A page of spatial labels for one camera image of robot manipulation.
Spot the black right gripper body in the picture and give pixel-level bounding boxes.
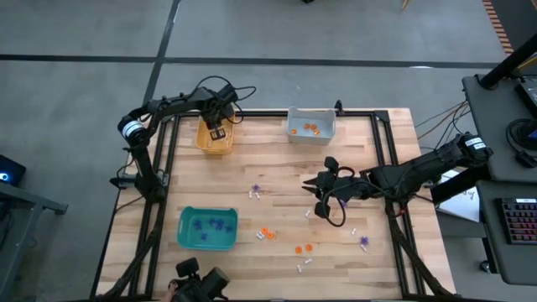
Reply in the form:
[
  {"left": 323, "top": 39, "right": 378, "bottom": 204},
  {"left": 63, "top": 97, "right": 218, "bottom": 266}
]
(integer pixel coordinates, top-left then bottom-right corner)
[{"left": 314, "top": 156, "right": 374, "bottom": 219}]

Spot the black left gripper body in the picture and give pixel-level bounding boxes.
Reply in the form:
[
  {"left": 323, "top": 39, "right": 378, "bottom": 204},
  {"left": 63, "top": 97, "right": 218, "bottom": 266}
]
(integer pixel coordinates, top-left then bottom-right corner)
[{"left": 200, "top": 82, "right": 239, "bottom": 129}]

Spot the orange plastic basket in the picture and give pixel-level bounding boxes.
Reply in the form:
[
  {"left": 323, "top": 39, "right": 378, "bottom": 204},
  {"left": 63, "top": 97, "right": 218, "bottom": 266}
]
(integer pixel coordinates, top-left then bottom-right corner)
[{"left": 195, "top": 109, "right": 236, "bottom": 156}]

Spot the white plastic basket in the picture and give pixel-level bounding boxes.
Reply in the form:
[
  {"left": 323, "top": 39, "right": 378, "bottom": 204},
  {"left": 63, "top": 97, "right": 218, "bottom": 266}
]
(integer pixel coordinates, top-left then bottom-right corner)
[{"left": 286, "top": 106, "right": 337, "bottom": 147}]

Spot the teal plastic basket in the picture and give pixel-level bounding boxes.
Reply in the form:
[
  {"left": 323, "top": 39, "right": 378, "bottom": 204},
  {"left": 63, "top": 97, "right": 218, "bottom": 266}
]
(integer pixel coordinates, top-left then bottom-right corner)
[{"left": 176, "top": 206, "right": 239, "bottom": 252}]

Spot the black desk foot beam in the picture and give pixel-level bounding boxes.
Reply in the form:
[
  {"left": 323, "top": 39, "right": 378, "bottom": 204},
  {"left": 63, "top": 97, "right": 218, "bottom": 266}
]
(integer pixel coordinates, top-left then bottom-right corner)
[{"left": 430, "top": 165, "right": 492, "bottom": 206}]

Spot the white paper sheet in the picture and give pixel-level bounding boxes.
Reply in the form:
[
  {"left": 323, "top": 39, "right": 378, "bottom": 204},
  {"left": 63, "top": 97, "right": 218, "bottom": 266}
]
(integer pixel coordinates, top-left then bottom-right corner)
[{"left": 436, "top": 169, "right": 482, "bottom": 223}]

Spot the black unidentified device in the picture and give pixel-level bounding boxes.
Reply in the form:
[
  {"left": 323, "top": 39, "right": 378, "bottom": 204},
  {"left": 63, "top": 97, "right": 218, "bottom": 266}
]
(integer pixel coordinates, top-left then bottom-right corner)
[{"left": 169, "top": 256, "right": 231, "bottom": 302}]

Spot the dark grey keyboard desk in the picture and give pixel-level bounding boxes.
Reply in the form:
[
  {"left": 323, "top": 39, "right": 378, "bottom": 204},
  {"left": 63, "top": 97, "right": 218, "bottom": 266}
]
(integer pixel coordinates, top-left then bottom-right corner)
[{"left": 476, "top": 180, "right": 537, "bottom": 287}]

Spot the person's hand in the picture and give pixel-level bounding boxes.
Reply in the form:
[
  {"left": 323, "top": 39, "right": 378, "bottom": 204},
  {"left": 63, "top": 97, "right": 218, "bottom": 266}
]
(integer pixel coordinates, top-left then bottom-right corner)
[{"left": 161, "top": 281, "right": 180, "bottom": 302}]

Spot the dark grey desk with pole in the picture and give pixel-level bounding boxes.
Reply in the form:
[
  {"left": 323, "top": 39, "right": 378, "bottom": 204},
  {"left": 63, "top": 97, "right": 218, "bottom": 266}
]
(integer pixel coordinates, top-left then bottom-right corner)
[{"left": 461, "top": 73, "right": 537, "bottom": 184}]

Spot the black backlit keyboard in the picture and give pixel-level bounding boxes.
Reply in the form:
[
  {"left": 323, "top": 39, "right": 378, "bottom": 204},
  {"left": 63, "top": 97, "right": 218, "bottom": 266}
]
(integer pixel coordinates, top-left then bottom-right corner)
[{"left": 499, "top": 197, "right": 537, "bottom": 246}]

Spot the black stand pole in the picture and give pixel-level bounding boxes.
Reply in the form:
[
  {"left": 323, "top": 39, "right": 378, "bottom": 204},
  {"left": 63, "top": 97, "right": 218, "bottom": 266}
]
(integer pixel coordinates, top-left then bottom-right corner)
[{"left": 479, "top": 35, "right": 537, "bottom": 91}]

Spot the grey metal bench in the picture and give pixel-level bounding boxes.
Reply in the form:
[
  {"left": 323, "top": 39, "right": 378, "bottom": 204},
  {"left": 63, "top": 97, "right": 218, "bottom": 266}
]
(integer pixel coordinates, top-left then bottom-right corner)
[{"left": 0, "top": 180, "right": 70, "bottom": 302}]

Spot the black box with blue light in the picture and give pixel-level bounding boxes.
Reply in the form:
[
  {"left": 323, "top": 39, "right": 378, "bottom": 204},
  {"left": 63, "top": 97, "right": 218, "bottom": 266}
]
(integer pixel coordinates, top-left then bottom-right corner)
[{"left": 0, "top": 154, "right": 27, "bottom": 189}]

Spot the black mat orange striped edge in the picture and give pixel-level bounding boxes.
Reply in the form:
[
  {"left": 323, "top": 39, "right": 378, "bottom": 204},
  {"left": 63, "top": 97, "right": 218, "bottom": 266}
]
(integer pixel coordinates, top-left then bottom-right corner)
[{"left": 481, "top": 0, "right": 537, "bottom": 58}]

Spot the black left wrist camera cable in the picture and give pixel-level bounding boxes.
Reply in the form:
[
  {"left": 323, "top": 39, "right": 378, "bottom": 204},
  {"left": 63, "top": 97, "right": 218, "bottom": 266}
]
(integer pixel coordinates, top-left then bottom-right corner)
[{"left": 195, "top": 75, "right": 258, "bottom": 125}]

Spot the black aluminium table frame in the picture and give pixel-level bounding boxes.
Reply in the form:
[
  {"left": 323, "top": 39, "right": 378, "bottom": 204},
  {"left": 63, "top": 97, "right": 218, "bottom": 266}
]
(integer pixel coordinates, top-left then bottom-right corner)
[{"left": 90, "top": 99, "right": 461, "bottom": 302}]

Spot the yellow floor cable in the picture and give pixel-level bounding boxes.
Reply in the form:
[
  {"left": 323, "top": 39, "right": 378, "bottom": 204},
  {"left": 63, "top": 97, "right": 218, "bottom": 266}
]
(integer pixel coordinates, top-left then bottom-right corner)
[{"left": 417, "top": 100, "right": 471, "bottom": 142}]

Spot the black floor cable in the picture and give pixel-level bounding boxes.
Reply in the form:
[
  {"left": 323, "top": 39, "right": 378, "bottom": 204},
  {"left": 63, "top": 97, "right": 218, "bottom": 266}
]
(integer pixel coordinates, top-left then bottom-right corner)
[{"left": 419, "top": 100, "right": 473, "bottom": 150}]

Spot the black coiled cable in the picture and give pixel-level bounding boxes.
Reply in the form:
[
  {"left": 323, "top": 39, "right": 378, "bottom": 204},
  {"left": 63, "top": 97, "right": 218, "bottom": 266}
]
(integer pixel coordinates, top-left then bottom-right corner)
[{"left": 505, "top": 117, "right": 537, "bottom": 153}]

